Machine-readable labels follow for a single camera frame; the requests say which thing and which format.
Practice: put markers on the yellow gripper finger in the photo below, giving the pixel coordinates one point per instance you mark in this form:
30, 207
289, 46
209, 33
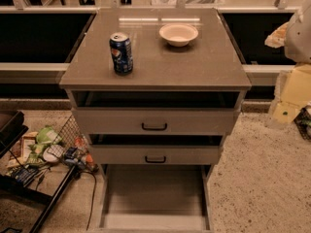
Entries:
277, 38

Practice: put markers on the grey bottom drawer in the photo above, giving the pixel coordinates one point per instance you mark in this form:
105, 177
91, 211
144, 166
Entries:
154, 199

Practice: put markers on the grey drawer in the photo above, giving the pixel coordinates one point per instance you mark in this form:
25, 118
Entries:
156, 149
155, 112
154, 199

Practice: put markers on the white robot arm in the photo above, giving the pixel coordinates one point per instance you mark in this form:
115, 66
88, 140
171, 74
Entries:
295, 37

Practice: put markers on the grey drawer cabinet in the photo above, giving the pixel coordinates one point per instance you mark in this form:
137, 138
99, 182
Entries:
207, 63

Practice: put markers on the grey top drawer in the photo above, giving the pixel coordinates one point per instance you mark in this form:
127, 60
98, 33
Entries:
155, 112

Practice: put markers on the grey middle drawer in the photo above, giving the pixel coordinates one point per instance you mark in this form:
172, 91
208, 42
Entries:
156, 149

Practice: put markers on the white paper bowl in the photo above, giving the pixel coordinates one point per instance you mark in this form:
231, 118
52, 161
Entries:
178, 34

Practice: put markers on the blue Pepsi can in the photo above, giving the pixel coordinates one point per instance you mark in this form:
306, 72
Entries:
120, 47

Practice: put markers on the green snack bag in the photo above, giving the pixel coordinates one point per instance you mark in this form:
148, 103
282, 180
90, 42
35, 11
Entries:
42, 138

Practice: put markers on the blue snack packet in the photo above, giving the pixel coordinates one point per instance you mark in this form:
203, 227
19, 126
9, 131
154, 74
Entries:
25, 176

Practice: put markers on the wire basket right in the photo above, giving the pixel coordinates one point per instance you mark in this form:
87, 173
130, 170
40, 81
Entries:
303, 124

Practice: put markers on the wire basket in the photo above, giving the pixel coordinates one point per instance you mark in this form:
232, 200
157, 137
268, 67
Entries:
303, 124
64, 141

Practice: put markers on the wire basket left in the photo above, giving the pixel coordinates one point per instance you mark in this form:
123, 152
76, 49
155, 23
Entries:
64, 141

